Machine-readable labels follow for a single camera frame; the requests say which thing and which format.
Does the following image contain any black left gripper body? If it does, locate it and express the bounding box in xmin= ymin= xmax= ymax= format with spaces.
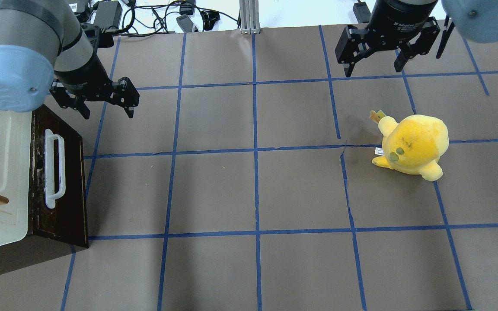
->
xmin=54 ymin=65 xmax=128 ymax=106

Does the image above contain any yellow plush dinosaur toy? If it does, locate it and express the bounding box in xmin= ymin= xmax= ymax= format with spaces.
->
xmin=370 ymin=110 xmax=450 ymax=181

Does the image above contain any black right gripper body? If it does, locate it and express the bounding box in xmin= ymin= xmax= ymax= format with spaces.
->
xmin=364 ymin=11 xmax=432 ymax=52

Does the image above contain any cream plastic storage box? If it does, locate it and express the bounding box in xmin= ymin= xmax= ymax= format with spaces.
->
xmin=0 ymin=111 xmax=32 ymax=246

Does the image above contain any black power adapter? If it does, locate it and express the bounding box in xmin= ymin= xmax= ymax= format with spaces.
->
xmin=92 ymin=0 xmax=122 ymax=30

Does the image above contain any white drawer handle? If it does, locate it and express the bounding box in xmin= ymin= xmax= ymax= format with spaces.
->
xmin=44 ymin=129 xmax=67 ymax=210

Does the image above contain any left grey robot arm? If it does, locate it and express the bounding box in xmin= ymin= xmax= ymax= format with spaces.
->
xmin=0 ymin=0 xmax=140 ymax=119

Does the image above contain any dark wooden drawer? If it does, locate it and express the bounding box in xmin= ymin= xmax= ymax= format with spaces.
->
xmin=0 ymin=105 xmax=89 ymax=275

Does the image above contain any aluminium frame post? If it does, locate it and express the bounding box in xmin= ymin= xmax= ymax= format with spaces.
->
xmin=239 ymin=0 xmax=261 ymax=34

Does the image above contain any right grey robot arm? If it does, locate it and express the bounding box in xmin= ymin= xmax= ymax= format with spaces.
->
xmin=335 ymin=0 xmax=498 ymax=77

